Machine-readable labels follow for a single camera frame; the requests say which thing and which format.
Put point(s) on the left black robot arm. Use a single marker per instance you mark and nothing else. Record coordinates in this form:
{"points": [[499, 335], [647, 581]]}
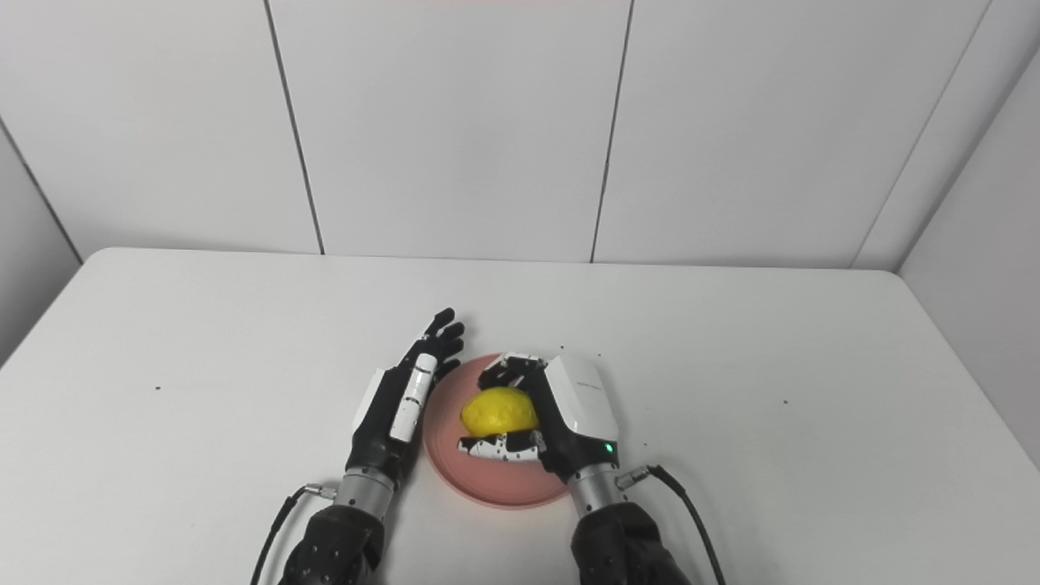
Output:
{"points": [[345, 532]]}

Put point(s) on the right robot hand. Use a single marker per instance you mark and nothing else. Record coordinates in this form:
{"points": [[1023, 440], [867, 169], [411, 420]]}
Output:
{"points": [[569, 414]]}

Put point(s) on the pink plate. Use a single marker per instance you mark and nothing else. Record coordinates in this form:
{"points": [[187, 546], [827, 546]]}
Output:
{"points": [[496, 479]]}

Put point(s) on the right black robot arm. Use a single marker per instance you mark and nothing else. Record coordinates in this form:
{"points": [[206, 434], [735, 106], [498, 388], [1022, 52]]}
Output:
{"points": [[617, 536]]}

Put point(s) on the yellow lemon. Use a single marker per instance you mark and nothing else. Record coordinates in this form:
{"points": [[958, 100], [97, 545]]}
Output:
{"points": [[499, 411]]}

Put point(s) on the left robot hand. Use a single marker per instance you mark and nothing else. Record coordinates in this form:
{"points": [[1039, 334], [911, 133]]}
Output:
{"points": [[390, 422]]}

